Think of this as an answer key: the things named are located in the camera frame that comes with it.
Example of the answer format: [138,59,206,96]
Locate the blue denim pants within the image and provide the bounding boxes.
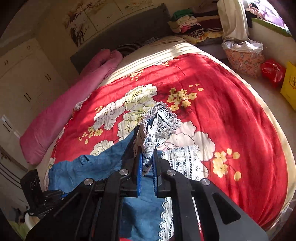
[48,101,209,241]

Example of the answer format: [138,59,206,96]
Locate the pink folded blanket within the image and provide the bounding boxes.
[20,49,122,165]

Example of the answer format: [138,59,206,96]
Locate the red floral quilt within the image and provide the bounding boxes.
[43,53,289,231]

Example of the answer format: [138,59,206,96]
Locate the white wardrobe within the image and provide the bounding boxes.
[1,38,68,208]

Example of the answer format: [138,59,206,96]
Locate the yellow bag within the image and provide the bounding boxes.
[280,61,296,110]

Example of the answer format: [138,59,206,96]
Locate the red plastic bag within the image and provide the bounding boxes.
[260,58,286,88]

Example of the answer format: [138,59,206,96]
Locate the floral laundry basket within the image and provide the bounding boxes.
[221,40,264,77]

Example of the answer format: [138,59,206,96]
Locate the striped dark pillow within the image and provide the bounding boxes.
[116,37,159,57]

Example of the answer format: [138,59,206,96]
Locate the dark grey headboard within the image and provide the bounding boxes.
[70,3,171,73]

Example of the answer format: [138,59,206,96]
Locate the pile of folded clothes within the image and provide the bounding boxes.
[168,9,223,46]

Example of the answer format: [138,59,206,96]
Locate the cream curtain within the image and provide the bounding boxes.
[217,0,249,42]

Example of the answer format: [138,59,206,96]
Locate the wall painting panels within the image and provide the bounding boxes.
[62,1,154,47]

